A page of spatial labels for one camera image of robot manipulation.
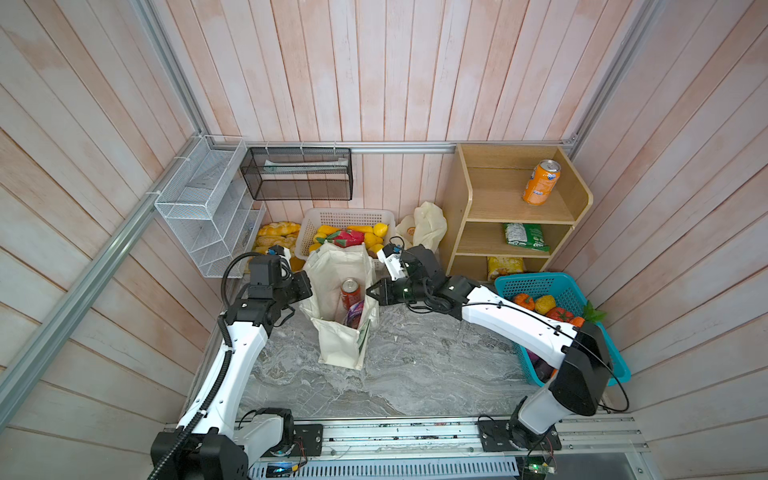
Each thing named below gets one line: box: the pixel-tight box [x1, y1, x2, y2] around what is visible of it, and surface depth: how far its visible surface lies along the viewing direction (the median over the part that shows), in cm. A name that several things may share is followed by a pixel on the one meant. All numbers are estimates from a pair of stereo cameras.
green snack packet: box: [504, 223, 550, 252], surface depth 94 cm
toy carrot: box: [570, 301, 607, 328], surface depth 86 cm
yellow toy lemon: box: [373, 222, 390, 238], surface depth 114 cm
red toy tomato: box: [546, 307, 574, 323], surface depth 92 cm
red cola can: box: [341, 277, 362, 310], surface depth 92 cm
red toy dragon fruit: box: [316, 229, 365, 248], surface depth 109 cm
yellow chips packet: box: [487, 256, 524, 281], surface depth 106 cm
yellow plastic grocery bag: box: [395, 201, 448, 252], surface depth 100 cm
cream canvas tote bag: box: [298, 242, 380, 371], surface depth 85 cm
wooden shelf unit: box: [441, 144, 593, 281], surface depth 91 cm
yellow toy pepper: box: [535, 295, 557, 315], surface depth 95 cm
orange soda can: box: [522, 159, 562, 206], surface depth 79 cm
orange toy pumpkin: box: [513, 293, 535, 311], surface depth 95 cm
